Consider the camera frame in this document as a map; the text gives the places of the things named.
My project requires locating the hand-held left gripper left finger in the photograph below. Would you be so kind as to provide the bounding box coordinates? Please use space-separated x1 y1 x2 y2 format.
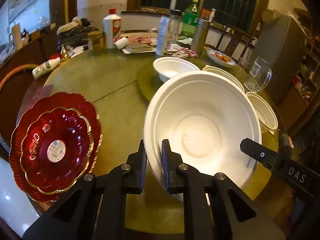
22 139 148 240

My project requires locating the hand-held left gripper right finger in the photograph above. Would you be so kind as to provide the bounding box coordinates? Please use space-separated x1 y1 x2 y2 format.
161 139 286 240

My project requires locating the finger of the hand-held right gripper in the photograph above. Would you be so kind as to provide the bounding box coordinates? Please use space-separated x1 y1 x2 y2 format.
239 137 285 173

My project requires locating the large white foam bowl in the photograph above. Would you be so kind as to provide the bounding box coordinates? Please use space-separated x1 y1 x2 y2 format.
143 71 262 201

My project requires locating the large red scalloped plate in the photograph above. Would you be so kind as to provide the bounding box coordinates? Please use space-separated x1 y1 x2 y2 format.
8 92 103 203

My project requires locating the beige plastic bowl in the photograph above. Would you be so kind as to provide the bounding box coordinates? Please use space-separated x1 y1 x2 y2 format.
245 91 279 133
202 64 246 93

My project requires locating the small red scalloped plate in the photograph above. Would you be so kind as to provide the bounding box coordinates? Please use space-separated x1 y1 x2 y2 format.
19 107 92 195

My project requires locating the glass beer mug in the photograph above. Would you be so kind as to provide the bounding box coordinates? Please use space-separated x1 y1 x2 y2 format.
243 56 273 93

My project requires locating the small drinking glass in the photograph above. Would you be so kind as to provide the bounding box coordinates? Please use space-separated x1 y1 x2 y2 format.
237 57 251 73

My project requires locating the small white foam bowl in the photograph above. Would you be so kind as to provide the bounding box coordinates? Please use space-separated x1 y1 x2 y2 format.
152 57 201 83

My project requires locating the blue-rimmed plate with snacks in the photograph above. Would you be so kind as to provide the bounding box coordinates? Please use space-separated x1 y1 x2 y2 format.
206 48 238 68

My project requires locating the grey refrigerator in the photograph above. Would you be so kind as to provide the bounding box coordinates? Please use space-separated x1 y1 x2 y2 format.
249 8 308 107

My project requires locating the pile of snack wrappers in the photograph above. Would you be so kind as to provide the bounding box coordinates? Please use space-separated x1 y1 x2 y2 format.
172 46 199 58

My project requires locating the stack of books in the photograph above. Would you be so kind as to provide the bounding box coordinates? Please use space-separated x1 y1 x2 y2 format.
121 43 157 55

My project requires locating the wooden chair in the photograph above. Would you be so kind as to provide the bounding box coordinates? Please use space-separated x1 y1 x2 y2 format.
216 25 258 58

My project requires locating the white paper roll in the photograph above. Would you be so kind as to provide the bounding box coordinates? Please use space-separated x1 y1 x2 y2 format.
115 37 129 49

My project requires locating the pink food packet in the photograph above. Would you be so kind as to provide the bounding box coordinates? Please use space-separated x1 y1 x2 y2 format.
126 35 153 44

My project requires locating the silver spray can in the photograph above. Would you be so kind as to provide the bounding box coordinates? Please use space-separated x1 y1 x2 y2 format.
155 15 171 56

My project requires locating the steel thermos flask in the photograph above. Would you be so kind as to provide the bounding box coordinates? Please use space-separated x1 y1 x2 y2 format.
190 18 210 56

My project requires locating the glass jar gold lid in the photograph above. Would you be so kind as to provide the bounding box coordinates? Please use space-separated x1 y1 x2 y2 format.
87 30 105 51

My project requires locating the white drink bottle green label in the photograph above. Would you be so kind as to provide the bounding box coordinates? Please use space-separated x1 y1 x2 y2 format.
32 57 61 81

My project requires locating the white liquor bottle red cap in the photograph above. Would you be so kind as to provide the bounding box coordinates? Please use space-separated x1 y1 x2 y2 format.
103 8 122 49

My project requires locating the clear bottle black cap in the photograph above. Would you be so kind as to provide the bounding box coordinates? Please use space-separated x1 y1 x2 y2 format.
168 9 182 44

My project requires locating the green soda bottle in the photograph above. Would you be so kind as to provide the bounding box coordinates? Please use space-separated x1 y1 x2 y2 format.
181 0 201 38

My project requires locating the multicoloured hula hoop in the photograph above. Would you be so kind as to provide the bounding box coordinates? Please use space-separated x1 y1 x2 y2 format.
0 64 38 91

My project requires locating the wooden sideboard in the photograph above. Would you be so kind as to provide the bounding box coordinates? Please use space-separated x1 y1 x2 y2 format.
0 26 65 68

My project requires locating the white tumbler with lid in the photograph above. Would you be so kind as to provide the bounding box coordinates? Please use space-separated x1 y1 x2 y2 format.
11 23 23 51

